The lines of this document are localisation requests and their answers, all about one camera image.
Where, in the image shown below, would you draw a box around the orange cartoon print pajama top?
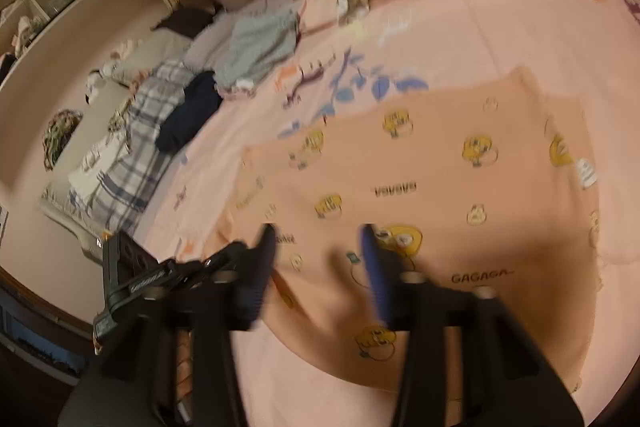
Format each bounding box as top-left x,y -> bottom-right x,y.
220,67 -> 616,398

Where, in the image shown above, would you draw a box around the pink printed duvet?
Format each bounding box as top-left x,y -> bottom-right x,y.
132,0 -> 640,427

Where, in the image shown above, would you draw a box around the dark framed panel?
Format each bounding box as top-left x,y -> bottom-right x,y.
0,287 -> 86,378

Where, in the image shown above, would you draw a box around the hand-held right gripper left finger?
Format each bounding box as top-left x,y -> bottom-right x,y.
60,223 -> 278,427

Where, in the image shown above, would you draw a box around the black and white plush toy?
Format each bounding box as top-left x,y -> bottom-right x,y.
85,69 -> 108,105

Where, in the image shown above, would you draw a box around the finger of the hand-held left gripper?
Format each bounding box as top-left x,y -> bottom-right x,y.
162,243 -> 248,281

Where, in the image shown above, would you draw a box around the colourful tangled bundle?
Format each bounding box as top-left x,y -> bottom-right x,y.
42,108 -> 85,172

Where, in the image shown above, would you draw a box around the dark navy garment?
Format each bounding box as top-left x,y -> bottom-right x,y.
155,71 -> 223,152

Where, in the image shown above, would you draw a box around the black garment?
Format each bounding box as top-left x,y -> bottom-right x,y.
150,4 -> 226,38

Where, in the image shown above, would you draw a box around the grey plaid blanket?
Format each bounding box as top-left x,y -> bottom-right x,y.
67,59 -> 201,235

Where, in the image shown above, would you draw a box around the grey garment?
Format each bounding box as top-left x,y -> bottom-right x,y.
215,9 -> 301,92

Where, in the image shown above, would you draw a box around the white crumpled clothes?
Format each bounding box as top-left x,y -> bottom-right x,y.
67,134 -> 131,202

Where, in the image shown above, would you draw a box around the small patterned cloth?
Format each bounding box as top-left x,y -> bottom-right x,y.
107,99 -> 138,132

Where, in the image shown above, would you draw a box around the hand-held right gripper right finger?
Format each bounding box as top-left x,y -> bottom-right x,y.
360,223 -> 586,427

